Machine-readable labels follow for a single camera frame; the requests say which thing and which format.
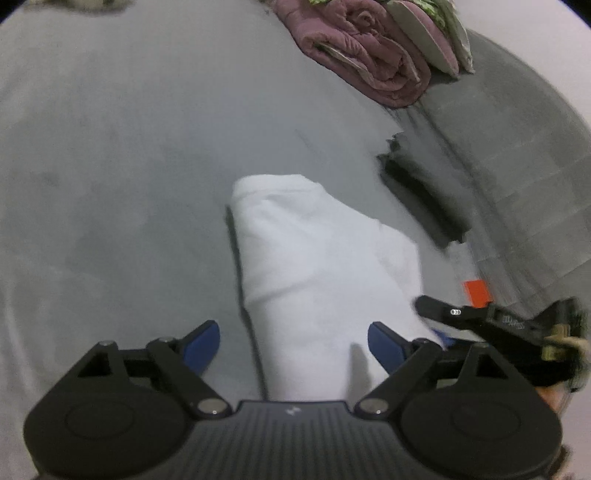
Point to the grey bed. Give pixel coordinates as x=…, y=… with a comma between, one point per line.
x=115, y=184

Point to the pink pillow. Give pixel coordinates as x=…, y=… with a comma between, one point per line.
x=429, y=41

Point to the pink folded quilt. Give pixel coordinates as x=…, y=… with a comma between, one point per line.
x=364, y=50

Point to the grey folded garment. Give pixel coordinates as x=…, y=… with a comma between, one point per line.
x=429, y=171

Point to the orange booklet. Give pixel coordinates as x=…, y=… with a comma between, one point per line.
x=478, y=293

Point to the white plush dog toy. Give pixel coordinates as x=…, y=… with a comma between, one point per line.
x=83, y=3

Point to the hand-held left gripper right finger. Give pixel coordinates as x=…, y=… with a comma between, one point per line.
x=385, y=344

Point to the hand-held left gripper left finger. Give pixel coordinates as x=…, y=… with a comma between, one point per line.
x=203, y=341

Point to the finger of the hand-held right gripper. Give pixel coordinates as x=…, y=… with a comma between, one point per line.
x=452, y=313

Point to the pink and grey pillows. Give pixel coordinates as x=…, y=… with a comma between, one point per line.
x=461, y=41

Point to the white long-sleeve printed shirt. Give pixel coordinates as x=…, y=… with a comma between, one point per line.
x=314, y=277

